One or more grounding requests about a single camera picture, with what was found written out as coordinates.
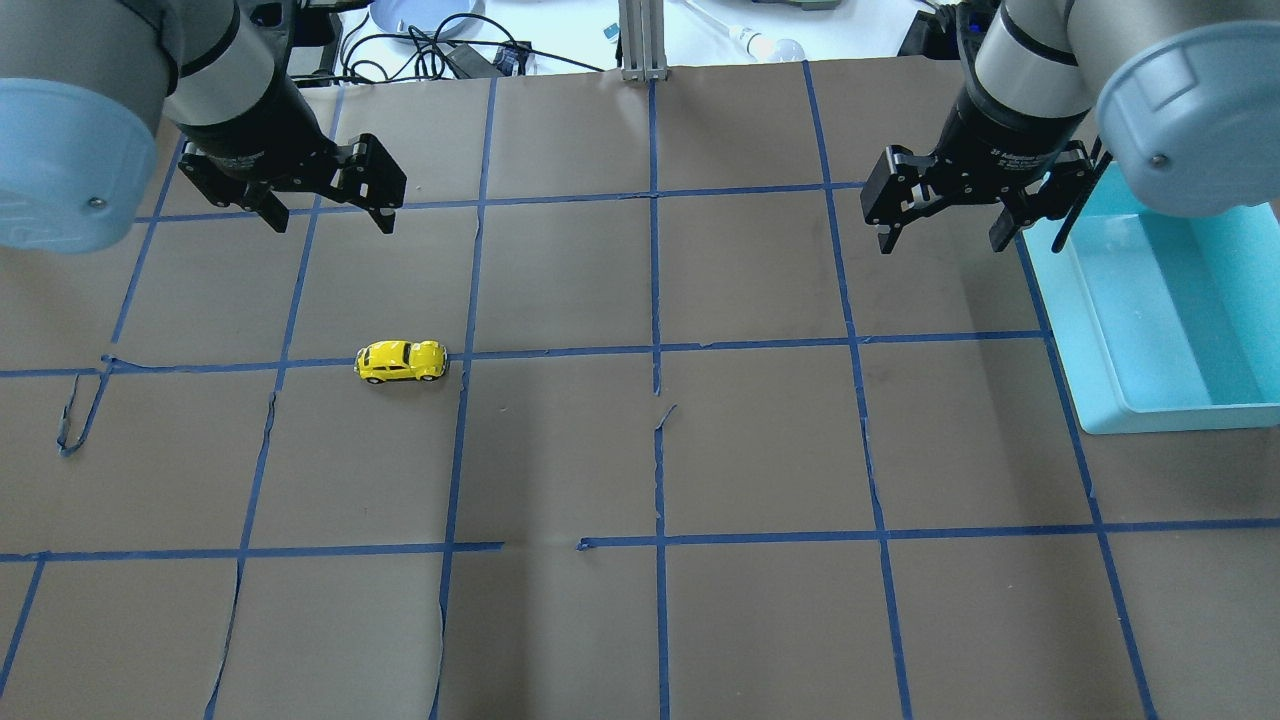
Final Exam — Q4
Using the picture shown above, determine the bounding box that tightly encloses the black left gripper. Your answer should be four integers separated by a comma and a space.
178, 70, 407, 234

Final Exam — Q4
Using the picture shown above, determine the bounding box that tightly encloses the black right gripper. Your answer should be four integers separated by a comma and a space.
861, 88, 1098, 255

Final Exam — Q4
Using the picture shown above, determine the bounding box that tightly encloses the yellow beetle toy car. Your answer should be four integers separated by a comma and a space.
353, 340, 451, 386

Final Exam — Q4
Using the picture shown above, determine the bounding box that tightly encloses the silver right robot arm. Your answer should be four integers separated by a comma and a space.
860, 1, 1279, 254

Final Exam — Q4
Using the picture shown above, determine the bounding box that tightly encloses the black power adapter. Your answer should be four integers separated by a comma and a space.
444, 42, 532, 79

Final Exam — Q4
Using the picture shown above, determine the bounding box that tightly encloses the teal plastic storage bin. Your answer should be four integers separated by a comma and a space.
1024, 199, 1279, 436

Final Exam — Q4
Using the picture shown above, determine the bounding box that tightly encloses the white light bulb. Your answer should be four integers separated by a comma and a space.
735, 26, 806, 63

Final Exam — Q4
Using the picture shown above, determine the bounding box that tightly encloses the aluminium frame post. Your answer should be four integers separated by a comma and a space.
617, 0, 669, 83

